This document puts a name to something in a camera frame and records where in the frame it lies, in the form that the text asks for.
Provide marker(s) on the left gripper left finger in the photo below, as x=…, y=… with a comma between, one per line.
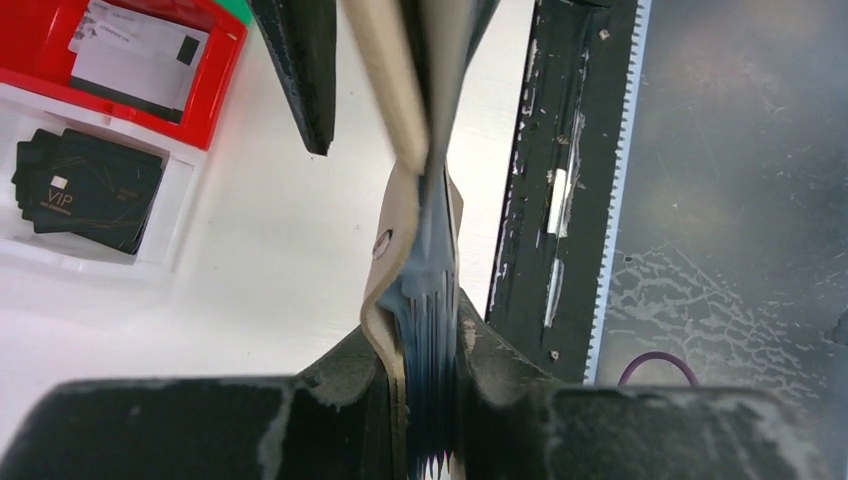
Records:
x=330, y=421

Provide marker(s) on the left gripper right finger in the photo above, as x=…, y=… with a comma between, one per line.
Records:
x=518, y=422

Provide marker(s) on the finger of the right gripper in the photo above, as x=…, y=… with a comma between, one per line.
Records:
x=301, y=38

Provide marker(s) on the white cards stack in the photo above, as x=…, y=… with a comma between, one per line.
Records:
x=134, y=59

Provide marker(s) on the black VIP cards stack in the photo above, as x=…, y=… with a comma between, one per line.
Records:
x=74, y=182

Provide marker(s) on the green plastic bin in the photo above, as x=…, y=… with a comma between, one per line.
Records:
x=238, y=9

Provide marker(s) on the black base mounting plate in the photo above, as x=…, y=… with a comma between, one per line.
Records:
x=559, y=177

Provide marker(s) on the red plastic bin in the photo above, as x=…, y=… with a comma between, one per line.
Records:
x=35, y=57

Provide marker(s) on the white plastic bin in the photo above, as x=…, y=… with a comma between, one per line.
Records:
x=22, y=113

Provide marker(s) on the white slotted cable duct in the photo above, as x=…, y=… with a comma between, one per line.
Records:
x=627, y=118

